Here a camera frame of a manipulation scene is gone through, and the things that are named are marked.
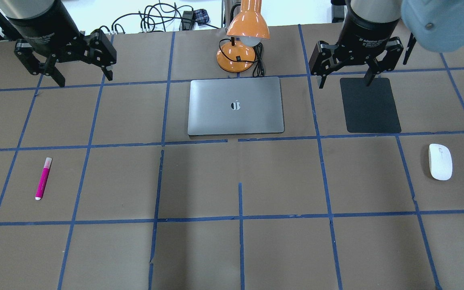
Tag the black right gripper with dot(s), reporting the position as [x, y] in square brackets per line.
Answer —
[364, 32]

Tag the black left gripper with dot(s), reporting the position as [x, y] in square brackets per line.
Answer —
[46, 34]

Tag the white computer mouse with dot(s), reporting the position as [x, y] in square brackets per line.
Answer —
[440, 161]

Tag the pink highlighter pen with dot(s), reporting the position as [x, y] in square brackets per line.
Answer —
[41, 187]

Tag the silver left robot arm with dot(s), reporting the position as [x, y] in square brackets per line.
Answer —
[30, 9]

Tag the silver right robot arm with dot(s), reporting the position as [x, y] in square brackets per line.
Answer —
[437, 25]

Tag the black mousepad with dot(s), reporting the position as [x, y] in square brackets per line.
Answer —
[369, 109]

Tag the grey closed laptop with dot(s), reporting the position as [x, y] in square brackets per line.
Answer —
[235, 106]

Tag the orange desk lamp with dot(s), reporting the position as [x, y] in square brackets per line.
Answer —
[243, 49]

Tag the black power adapter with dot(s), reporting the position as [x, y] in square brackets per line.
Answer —
[187, 20]

